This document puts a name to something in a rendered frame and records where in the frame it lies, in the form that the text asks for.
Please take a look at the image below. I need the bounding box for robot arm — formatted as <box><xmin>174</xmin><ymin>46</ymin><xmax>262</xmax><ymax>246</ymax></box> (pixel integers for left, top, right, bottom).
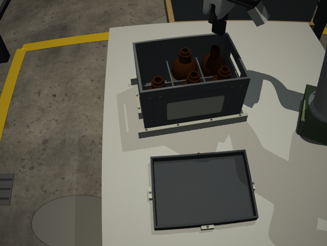
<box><xmin>227</xmin><ymin>0</ymin><xmax>327</xmax><ymax>123</ymax></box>

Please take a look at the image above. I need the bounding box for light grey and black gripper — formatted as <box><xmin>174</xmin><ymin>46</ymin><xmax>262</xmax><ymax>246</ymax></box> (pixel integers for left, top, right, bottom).
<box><xmin>203</xmin><ymin>0</ymin><xmax>235</xmax><ymax>36</ymax></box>

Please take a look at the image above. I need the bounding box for dark grey divided crate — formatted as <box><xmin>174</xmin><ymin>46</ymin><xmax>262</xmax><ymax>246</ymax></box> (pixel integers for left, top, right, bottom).
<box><xmin>132</xmin><ymin>34</ymin><xmax>244</xmax><ymax>129</ymax></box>

